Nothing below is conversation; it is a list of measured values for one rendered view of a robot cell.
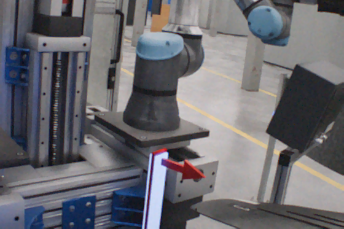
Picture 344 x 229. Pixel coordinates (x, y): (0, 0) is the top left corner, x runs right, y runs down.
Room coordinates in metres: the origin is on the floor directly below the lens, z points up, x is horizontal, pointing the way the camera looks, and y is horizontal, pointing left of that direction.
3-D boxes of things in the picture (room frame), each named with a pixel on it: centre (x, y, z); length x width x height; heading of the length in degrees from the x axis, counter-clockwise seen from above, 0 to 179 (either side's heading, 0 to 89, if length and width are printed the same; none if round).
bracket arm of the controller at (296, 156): (0.98, -0.33, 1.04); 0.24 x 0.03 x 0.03; 146
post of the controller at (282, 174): (0.90, -0.27, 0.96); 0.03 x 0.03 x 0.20; 56
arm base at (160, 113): (1.07, 0.05, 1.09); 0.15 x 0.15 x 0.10
